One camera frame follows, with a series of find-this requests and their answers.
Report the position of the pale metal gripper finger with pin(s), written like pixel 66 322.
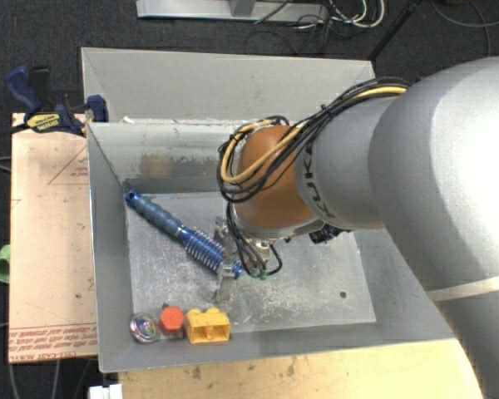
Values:
pixel 223 235
pixel 224 285

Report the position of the blue ribbed hand tool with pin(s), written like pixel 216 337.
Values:
pixel 162 219

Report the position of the yellow plastic box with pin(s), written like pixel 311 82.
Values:
pixel 208 326

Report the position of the red hexagonal cap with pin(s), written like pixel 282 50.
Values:
pixel 172 320

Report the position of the shiny silver round disc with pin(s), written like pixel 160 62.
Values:
pixel 143 327

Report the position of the grey metal bin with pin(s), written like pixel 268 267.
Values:
pixel 183 85

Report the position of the brown cardboard board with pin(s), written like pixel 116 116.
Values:
pixel 50 223

